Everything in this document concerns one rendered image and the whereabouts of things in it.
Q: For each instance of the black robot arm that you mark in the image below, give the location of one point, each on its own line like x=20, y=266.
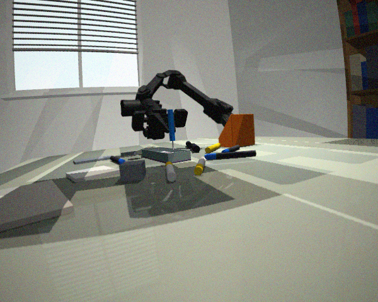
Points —
x=214, y=108

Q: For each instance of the grey letter keyboard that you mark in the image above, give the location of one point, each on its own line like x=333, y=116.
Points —
x=163, y=154

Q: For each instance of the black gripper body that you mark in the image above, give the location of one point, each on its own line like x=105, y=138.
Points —
x=138, y=118

